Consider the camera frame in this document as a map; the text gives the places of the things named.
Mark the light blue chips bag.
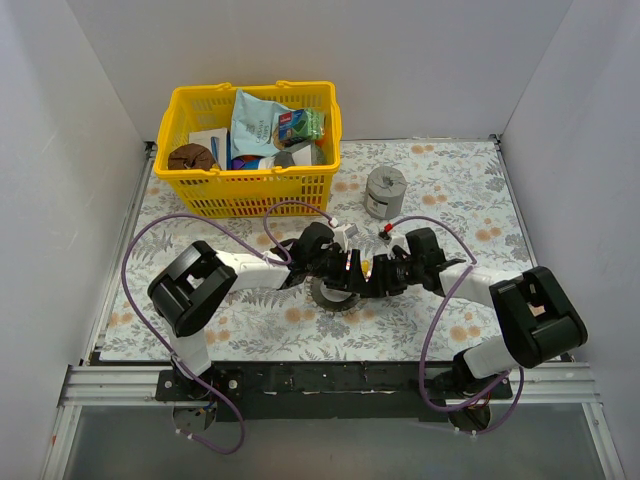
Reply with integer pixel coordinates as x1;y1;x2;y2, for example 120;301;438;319
230;89;291;159

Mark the floral table mat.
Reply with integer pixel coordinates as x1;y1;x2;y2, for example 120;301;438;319
96;140;534;362

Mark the brown round pouch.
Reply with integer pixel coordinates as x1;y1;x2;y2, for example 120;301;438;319
167;143;216;171

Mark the white blue box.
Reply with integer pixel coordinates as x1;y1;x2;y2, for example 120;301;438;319
189;128;230;170

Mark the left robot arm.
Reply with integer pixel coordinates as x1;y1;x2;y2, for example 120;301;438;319
147;220;359;400

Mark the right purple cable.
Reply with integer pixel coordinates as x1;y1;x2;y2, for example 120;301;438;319
382;215;526;436

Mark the blue green sponge pack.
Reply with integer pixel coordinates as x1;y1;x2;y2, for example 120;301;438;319
278;108;325;147

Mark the yellow plastic shopping basket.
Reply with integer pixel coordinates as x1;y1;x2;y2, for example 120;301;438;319
154;80;342;218

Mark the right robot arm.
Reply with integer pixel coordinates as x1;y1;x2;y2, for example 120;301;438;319
379;225;588;398

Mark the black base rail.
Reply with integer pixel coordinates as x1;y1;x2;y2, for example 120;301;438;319
154;357;511;424

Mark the metal key organiser ring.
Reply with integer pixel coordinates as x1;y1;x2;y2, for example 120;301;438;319
305;277;371;315

